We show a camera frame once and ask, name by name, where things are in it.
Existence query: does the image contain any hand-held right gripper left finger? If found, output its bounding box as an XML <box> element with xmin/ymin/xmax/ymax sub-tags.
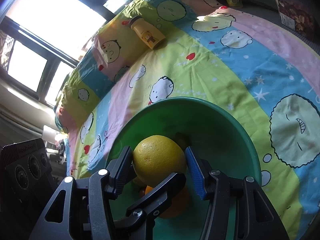
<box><xmin>37</xmin><ymin>146</ymin><xmax>133</xmax><ymax>240</ymax></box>

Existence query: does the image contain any red nut snack packet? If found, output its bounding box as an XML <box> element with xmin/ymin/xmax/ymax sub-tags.
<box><xmin>274</xmin><ymin>0</ymin><xmax>315</xmax><ymax>34</ymax></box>

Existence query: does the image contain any green plastic bowl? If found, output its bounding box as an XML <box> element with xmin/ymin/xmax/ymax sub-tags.
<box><xmin>104</xmin><ymin>97</ymin><xmax>262</xmax><ymax>240</ymax></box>

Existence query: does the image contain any cartoon print bedsheet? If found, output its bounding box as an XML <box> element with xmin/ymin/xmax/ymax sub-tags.
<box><xmin>54</xmin><ymin>0</ymin><xmax>320</xmax><ymax>240</ymax></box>

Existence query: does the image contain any yellow bear print bottle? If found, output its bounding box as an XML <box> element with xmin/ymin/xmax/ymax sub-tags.
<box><xmin>129</xmin><ymin>16</ymin><xmax>166</xmax><ymax>50</ymax></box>

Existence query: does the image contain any cartoon print pillow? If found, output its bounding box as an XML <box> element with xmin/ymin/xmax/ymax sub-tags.
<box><xmin>54</xmin><ymin>0</ymin><xmax>223</xmax><ymax>133</ymax></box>

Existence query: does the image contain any yellow lemon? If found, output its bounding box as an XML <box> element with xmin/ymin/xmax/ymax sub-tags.
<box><xmin>132</xmin><ymin>135</ymin><xmax>188</xmax><ymax>188</ymax></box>

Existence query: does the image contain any large orange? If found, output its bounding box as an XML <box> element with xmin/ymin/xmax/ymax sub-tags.
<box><xmin>145</xmin><ymin>185</ymin><xmax>190</xmax><ymax>218</ymax></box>

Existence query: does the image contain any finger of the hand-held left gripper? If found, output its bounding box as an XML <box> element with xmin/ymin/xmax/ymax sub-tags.
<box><xmin>114</xmin><ymin>172</ymin><xmax>187</xmax><ymax>228</ymax></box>

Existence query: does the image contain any white air purifier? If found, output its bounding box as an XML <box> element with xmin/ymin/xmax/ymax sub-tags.
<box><xmin>43</xmin><ymin>125</ymin><xmax>57</xmax><ymax>143</ymax></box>

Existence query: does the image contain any dark framed window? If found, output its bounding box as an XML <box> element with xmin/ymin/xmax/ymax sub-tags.
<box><xmin>0</xmin><ymin>0</ymin><xmax>140</xmax><ymax>105</ymax></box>

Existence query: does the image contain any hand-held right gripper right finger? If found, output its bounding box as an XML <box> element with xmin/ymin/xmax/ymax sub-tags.
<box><xmin>185</xmin><ymin>146</ymin><xmax>290</xmax><ymax>240</ymax></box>

